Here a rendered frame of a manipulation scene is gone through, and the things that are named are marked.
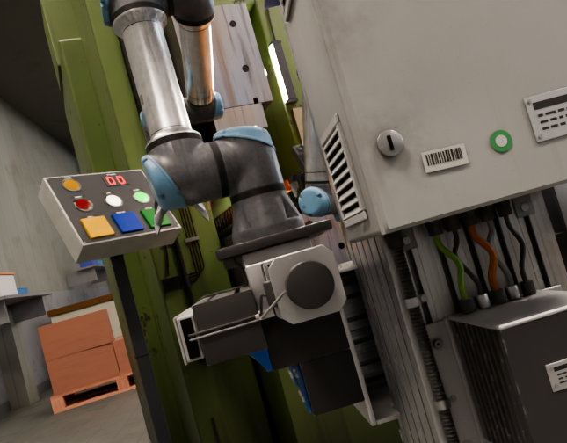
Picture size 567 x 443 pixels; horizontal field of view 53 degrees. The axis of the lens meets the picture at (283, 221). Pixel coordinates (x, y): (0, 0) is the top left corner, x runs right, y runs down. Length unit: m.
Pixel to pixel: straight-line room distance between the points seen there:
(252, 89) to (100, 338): 3.99
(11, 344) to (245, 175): 6.26
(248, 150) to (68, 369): 4.88
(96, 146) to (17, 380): 4.92
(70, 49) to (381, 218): 2.33
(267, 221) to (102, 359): 4.82
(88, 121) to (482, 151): 2.21
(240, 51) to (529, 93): 1.68
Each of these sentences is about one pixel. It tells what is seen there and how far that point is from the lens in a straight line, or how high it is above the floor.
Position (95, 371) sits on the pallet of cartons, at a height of 0.26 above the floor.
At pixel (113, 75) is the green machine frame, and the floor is 1.61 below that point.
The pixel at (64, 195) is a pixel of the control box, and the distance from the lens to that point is 1.82.
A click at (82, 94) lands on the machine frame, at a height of 1.71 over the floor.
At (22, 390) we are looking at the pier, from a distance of 7.28.
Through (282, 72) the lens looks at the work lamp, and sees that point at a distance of 2.40.
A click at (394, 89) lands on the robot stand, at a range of 0.64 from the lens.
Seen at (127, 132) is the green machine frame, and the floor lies 1.38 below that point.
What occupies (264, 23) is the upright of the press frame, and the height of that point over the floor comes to 1.74.
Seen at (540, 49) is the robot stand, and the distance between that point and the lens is 0.71.
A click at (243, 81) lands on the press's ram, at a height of 1.46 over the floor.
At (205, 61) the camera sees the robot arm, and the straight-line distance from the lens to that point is 1.47.
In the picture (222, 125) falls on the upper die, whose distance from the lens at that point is 2.14.
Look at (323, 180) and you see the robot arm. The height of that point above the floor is 0.93.
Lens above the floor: 0.76
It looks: 4 degrees up
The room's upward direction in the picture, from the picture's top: 16 degrees counter-clockwise
